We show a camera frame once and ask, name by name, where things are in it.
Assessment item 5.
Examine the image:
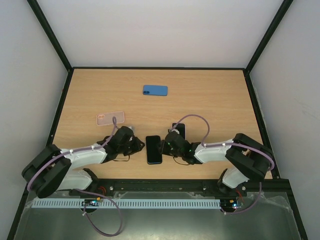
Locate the pink translucent phone case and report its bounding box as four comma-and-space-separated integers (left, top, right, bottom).
96, 111, 125, 126

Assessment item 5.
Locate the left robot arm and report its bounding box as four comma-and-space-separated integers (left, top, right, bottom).
21, 126, 145, 199

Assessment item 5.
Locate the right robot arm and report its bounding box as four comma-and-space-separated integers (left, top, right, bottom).
157, 130, 275, 196

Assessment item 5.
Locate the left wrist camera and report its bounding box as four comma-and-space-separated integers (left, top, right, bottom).
128, 126, 136, 133

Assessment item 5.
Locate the black phone pink edge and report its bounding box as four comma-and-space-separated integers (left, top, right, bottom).
171, 122, 186, 139

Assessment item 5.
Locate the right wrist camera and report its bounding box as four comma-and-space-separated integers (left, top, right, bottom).
168, 128, 180, 135

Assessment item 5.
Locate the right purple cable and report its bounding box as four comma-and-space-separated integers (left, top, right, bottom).
169, 114, 275, 172

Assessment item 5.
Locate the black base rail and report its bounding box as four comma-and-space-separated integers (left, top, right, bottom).
32, 179, 292, 199

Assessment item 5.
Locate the light blue slotted cable duct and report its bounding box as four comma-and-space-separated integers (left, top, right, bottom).
30, 198, 221, 210

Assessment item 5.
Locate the blue phone case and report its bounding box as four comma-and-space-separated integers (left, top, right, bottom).
142, 85, 168, 97

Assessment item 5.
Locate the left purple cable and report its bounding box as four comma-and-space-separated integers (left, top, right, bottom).
27, 116, 118, 192

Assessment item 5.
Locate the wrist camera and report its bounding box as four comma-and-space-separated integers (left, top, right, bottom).
168, 128, 180, 135
128, 126, 136, 133

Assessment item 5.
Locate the black phone blue edge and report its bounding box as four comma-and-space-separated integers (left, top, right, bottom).
145, 135, 163, 165

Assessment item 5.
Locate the purple cable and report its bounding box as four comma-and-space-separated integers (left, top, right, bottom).
169, 114, 275, 172
27, 116, 118, 192

